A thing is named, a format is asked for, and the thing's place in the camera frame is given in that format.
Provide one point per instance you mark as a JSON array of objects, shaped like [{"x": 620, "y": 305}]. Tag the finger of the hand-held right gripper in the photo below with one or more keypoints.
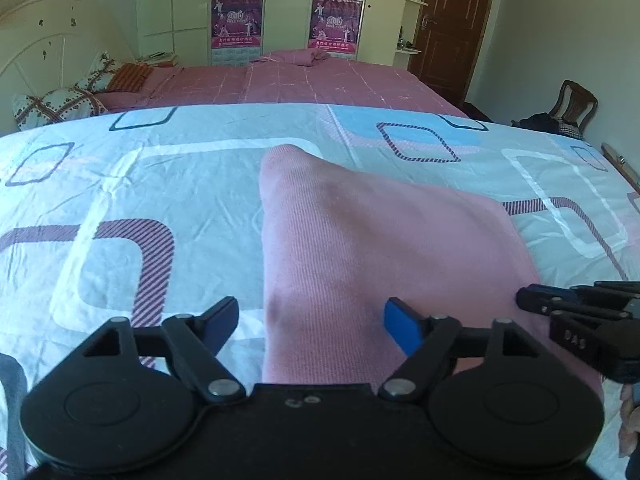
[
  {"x": 565, "y": 301},
  {"x": 622, "y": 287}
]

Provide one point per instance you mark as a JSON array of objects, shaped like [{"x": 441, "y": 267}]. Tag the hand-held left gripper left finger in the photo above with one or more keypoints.
[{"x": 220, "y": 324}]

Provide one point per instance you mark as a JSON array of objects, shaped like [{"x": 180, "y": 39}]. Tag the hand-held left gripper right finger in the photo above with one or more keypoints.
[{"x": 401, "y": 325}]

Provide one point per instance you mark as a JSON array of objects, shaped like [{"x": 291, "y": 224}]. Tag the pink knit sweater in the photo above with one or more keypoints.
[{"x": 350, "y": 250}]

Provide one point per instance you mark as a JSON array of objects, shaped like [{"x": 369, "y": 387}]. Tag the dark clothes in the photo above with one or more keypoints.
[{"x": 545, "y": 124}]

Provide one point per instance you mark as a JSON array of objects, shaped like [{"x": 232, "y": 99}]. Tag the person's right hand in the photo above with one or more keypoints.
[{"x": 630, "y": 420}]

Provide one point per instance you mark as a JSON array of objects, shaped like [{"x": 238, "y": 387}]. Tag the wooden plank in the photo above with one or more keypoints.
[{"x": 622, "y": 165}]

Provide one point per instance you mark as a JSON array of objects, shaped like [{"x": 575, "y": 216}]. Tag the printed light blue blanket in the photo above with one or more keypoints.
[{"x": 150, "y": 185}]

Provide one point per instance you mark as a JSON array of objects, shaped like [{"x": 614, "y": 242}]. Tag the wooden chair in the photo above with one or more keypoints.
[{"x": 575, "y": 102}]

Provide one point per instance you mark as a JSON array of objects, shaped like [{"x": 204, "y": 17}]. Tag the pink bed sheet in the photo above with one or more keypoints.
[{"x": 310, "y": 85}]

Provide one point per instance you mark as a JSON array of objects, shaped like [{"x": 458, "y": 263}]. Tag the orange striped pillow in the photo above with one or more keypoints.
[{"x": 131, "y": 77}]

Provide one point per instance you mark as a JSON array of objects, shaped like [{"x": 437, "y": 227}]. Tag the white papers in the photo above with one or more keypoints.
[{"x": 159, "y": 57}]

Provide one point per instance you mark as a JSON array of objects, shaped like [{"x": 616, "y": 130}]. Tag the floral pillow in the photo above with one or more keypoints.
[
  {"x": 50, "y": 107},
  {"x": 100, "y": 72}
]

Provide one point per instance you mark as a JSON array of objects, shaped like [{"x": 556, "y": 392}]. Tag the folded pink cloth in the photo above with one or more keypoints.
[{"x": 305, "y": 56}]

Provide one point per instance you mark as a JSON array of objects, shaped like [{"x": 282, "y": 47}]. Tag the brown wooden door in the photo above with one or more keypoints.
[{"x": 450, "y": 25}]

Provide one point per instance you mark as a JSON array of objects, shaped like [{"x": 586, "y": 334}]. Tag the white corner shelf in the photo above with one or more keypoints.
[{"x": 412, "y": 10}]

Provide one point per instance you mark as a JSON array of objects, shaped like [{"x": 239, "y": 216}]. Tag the cream wardrobe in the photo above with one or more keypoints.
[{"x": 290, "y": 5}]

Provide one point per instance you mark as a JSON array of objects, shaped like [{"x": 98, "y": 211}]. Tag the white bed headboard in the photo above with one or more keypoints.
[{"x": 45, "y": 35}]

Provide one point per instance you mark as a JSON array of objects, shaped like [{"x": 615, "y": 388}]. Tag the pink wall poster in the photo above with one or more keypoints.
[
  {"x": 336, "y": 24},
  {"x": 236, "y": 22}
]

